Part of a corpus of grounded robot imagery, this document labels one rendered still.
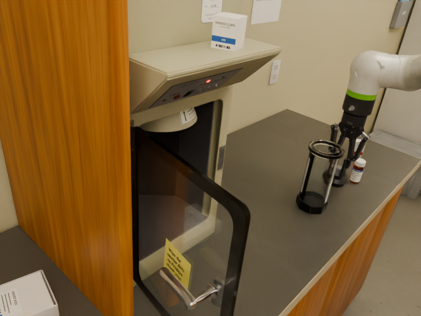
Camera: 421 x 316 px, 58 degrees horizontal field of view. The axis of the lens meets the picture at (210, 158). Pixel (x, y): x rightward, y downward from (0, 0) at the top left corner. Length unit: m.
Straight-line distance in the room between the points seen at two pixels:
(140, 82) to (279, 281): 0.64
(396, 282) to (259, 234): 1.60
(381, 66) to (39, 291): 1.08
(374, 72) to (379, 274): 1.65
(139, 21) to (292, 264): 0.74
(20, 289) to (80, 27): 0.62
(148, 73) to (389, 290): 2.20
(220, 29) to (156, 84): 0.20
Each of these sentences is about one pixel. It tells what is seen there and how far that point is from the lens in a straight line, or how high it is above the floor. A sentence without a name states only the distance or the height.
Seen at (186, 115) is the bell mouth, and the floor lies 1.34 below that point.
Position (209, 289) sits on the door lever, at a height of 1.21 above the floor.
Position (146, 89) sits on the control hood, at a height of 1.47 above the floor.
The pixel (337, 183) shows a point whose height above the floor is 0.99.
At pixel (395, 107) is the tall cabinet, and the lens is 3.75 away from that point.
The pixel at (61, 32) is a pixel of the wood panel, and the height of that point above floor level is 1.55.
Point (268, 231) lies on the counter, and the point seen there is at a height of 0.94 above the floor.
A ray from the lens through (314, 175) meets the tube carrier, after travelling 1.23.
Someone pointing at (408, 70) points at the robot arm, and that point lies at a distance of 1.25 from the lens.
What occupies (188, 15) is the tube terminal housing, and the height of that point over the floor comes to 1.56.
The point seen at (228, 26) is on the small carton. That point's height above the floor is 1.56.
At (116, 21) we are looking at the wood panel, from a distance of 0.54.
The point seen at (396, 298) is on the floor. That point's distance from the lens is 2.56.
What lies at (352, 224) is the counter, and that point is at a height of 0.94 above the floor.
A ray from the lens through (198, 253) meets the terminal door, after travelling 0.63.
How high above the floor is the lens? 1.69
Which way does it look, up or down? 30 degrees down
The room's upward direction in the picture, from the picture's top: 6 degrees clockwise
